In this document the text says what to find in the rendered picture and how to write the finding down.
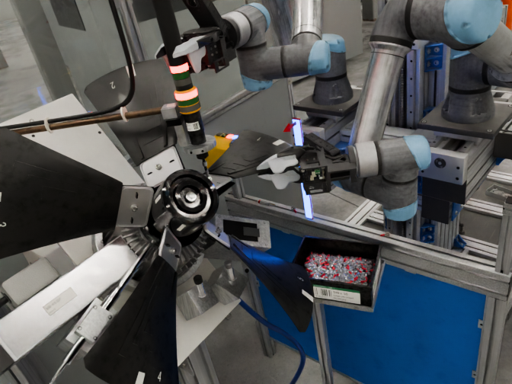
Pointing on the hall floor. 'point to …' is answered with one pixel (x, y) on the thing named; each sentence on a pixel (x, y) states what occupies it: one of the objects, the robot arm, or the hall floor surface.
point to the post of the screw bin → (322, 343)
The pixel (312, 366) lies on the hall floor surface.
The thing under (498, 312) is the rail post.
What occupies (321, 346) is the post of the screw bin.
